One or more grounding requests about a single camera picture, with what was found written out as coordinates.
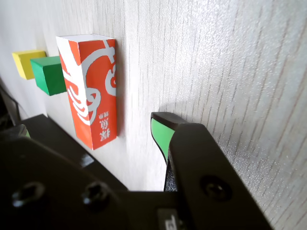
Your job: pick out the orange white snack box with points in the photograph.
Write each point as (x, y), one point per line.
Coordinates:
(96, 95)

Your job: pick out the yellow wooden cube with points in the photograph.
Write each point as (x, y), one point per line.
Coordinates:
(24, 64)

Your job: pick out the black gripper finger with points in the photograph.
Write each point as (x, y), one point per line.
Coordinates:
(48, 191)
(196, 155)

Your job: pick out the green wooden cube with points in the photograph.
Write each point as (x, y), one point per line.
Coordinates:
(48, 76)

